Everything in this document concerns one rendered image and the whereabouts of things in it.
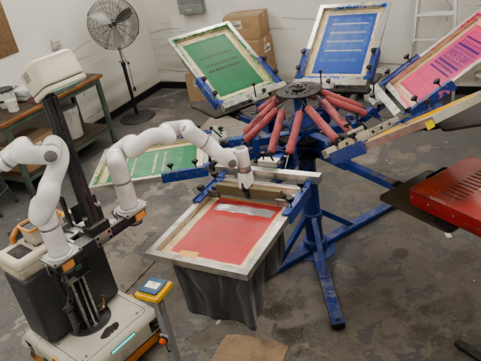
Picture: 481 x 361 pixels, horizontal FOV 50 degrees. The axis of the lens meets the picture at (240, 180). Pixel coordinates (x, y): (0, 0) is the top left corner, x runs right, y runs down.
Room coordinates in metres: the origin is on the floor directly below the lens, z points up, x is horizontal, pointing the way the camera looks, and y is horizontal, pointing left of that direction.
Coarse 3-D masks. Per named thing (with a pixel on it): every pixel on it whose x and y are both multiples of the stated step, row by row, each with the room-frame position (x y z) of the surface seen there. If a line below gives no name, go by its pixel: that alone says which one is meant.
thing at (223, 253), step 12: (252, 204) 2.47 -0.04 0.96; (264, 204) 2.45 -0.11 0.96; (240, 216) 2.37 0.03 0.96; (252, 216) 2.35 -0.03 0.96; (264, 228) 2.21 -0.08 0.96; (252, 240) 2.13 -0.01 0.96; (216, 252) 2.08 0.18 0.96; (228, 252) 2.06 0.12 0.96; (240, 252) 2.05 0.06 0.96; (240, 264) 1.95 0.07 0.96
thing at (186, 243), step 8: (224, 200) 2.57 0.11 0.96; (232, 200) 2.55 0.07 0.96; (208, 216) 2.42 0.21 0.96; (232, 216) 2.38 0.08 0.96; (200, 224) 2.36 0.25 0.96; (192, 232) 2.30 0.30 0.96; (184, 240) 2.24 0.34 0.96; (192, 240) 2.22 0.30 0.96; (176, 248) 2.18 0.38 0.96; (184, 248) 2.17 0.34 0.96; (192, 248) 2.16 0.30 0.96; (200, 248) 2.14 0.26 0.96; (208, 248) 2.13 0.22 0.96; (200, 256) 2.07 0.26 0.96
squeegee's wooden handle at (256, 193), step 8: (216, 184) 2.59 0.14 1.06; (224, 184) 2.57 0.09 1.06; (232, 184) 2.55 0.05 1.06; (224, 192) 2.56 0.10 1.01; (232, 192) 2.53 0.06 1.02; (240, 192) 2.50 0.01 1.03; (256, 192) 2.45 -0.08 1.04; (264, 192) 2.42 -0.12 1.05; (272, 192) 2.39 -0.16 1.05; (280, 192) 2.37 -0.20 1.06; (264, 200) 2.42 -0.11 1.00; (272, 200) 2.40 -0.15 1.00
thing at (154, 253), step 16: (288, 192) 2.52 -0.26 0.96; (192, 208) 2.48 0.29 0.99; (176, 224) 2.35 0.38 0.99; (160, 240) 2.22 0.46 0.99; (272, 240) 2.06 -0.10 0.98; (160, 256) 2.08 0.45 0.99; (176, 256) 2.06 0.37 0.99; (256, 256) 1.94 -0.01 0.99; (208, 272) 1.94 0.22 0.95; (224, 272) 1.89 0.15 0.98; (240, 272) 1.85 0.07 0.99
